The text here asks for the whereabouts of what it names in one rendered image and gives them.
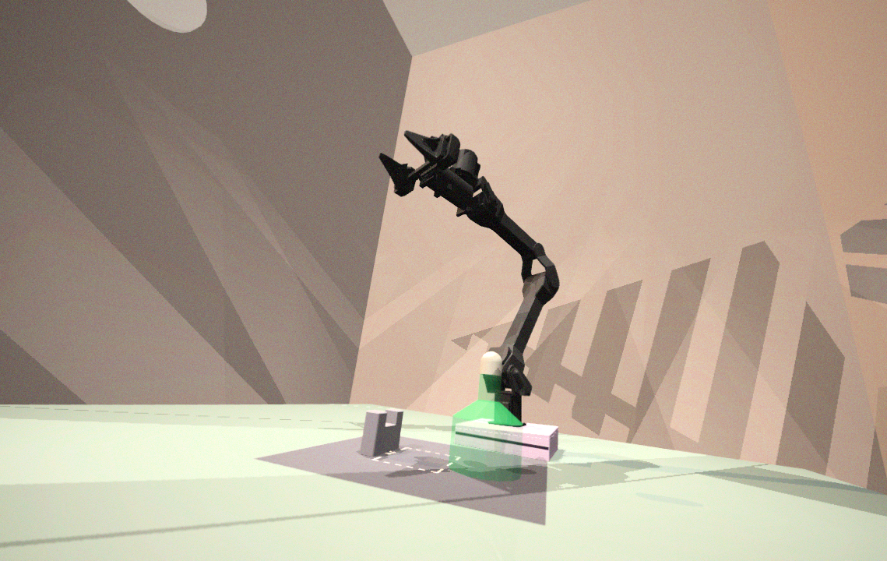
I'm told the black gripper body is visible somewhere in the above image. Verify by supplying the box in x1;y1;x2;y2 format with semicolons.
394;133;460;198

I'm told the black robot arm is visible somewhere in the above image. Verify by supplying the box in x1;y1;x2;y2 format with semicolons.
443;149;560;426

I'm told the green glass bottle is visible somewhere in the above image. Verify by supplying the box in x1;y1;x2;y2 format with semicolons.
449;351;523;482

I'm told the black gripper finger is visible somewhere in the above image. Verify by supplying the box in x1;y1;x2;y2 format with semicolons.
378;153;408;189
404;131;446;164

